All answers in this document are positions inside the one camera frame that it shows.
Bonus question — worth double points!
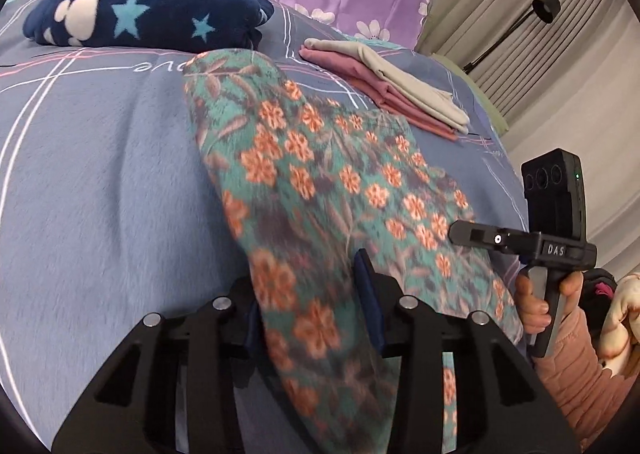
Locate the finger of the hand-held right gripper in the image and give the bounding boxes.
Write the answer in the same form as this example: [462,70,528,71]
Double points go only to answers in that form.
[448,221,542,256]

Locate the green floral pants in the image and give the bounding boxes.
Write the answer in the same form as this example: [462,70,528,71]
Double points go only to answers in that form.
[182,48,527,454]

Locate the folded pink garment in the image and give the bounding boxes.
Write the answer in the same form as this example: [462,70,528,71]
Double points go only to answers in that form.
[299,45,459,141]

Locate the person's right forearm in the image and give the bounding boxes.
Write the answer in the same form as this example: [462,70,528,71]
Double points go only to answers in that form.
[534,306,627,451]

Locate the navy star print garment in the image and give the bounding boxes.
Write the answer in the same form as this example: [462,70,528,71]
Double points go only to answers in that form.
[22,0,276,51]

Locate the folded beige garment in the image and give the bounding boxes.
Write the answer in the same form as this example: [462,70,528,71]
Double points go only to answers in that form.
[304,38,471,135]

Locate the beige curtain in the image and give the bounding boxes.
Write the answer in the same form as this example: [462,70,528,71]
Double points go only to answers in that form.
[417,0,640,280]

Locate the blue-grey bedspread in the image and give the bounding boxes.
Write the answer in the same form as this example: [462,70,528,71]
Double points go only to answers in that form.
[0,0,532,454]

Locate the black floor lamp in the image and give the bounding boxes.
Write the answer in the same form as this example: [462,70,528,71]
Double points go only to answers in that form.
[462,0,562,75]

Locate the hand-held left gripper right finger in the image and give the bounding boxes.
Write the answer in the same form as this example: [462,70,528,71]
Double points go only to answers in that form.
[352,250,581,454]

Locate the cream plush cloth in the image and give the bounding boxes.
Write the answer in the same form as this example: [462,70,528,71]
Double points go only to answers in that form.
[599,273,640,377]

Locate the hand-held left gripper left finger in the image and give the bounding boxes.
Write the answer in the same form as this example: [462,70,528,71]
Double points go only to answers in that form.
[52,276,262,454]

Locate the person's right hand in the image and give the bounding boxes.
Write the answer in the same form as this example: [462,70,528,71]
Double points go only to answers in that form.
[514,268,585,336]

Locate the dark cloth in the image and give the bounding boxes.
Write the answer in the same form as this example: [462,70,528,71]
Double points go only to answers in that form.
[579,268,622,337]

